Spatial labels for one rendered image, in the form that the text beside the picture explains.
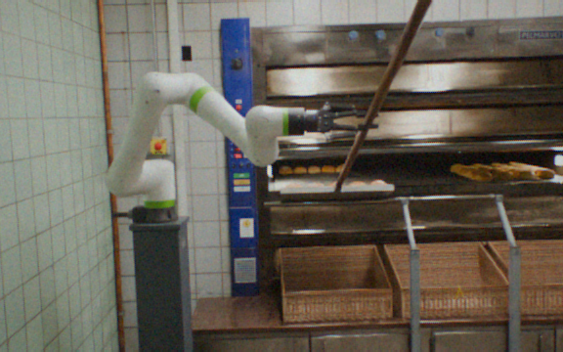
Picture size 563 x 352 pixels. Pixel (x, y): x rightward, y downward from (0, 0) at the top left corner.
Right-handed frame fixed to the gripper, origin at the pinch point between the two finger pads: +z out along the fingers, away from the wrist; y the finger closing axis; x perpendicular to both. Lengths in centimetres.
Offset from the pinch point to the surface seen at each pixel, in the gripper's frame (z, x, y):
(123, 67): -113, -129, -77
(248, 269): -46, -164, 33
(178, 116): -83, -136, -51
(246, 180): -46, -147, -16
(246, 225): -46, -155, 9
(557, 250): 130, -158, 26
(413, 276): 36, -106, 43
